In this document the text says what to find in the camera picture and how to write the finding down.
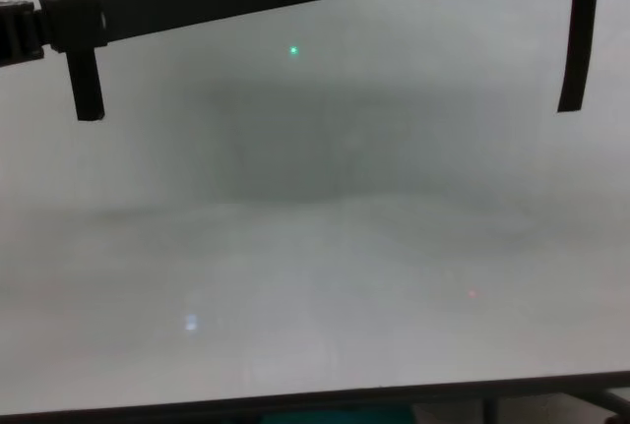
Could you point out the black table crossbar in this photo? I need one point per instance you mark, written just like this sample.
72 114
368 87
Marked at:
605 402

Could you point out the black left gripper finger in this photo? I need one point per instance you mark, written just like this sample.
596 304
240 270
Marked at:
76 25

